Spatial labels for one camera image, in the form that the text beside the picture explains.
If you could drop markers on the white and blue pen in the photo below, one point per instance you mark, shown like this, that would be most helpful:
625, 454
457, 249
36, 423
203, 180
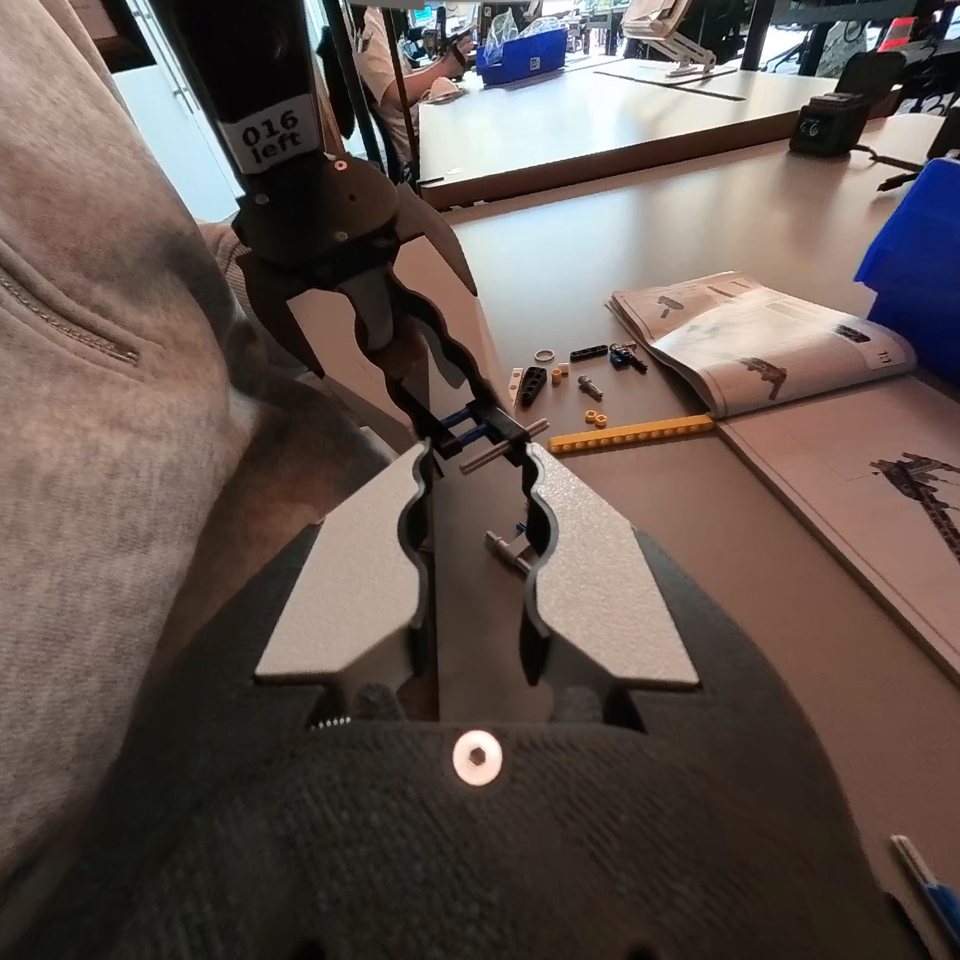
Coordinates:
930, 896

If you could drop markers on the short black lego beam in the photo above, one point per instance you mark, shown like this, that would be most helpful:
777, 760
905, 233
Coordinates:
591, 354

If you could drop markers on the black connector with blue pins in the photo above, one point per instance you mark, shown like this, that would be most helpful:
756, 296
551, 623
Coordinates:
502, 433

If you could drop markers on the white cabinet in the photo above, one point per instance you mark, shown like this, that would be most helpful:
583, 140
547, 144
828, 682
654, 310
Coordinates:
165, 112

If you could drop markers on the white lego panel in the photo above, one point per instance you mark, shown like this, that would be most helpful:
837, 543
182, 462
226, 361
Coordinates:
517, 379

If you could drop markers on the grey office desk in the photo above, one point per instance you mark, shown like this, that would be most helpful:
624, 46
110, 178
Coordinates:
600, 127

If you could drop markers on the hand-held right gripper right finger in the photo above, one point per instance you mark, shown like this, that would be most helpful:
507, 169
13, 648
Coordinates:
607, 592

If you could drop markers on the blue storage bin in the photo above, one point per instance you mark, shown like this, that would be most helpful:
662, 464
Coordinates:
525, 64
915, 262

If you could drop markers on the black curved lego liftarm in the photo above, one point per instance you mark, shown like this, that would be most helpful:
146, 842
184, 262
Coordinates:
538, 386

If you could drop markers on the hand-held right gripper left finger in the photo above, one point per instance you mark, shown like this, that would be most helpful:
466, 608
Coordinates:
352, 577

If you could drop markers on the long yellow lego beam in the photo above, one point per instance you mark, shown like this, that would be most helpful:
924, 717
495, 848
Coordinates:
637, 433

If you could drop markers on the clear plastic bags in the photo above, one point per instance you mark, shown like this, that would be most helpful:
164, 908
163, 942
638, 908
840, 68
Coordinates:
517, 26

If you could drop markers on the small black blue lego assembly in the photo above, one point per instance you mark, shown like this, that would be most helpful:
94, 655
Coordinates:
626, 358

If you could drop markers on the black box device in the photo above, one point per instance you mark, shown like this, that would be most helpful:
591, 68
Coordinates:
825, 127

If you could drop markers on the grey lego pin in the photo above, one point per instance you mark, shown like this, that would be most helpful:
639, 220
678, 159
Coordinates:
590, 386

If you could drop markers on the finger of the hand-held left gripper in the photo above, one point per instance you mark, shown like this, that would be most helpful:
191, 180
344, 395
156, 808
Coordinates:
442, 262
319, 330

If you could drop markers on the beige trouser legs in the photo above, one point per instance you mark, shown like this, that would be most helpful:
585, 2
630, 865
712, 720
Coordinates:
90, 375

